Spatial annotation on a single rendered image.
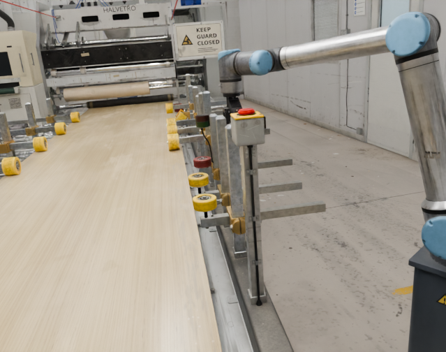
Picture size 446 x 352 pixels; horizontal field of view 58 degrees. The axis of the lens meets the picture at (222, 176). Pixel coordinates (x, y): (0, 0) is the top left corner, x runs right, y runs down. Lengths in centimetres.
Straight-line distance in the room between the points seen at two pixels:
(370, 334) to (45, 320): 165
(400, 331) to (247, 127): 156
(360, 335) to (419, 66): 136
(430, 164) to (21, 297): 114
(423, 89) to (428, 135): 13
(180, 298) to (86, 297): 20
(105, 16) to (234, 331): 358
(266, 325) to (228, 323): 18
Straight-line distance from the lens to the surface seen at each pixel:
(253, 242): 107
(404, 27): 131
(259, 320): 111
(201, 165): 179
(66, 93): 413
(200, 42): 399
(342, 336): 219
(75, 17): 437
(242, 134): 95
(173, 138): 202
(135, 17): 430
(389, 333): 224
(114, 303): 89
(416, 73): 131
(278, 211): 140
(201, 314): 81
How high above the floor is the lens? 138
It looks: 18 degrees down
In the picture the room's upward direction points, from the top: 5 degrees counter-clockwise
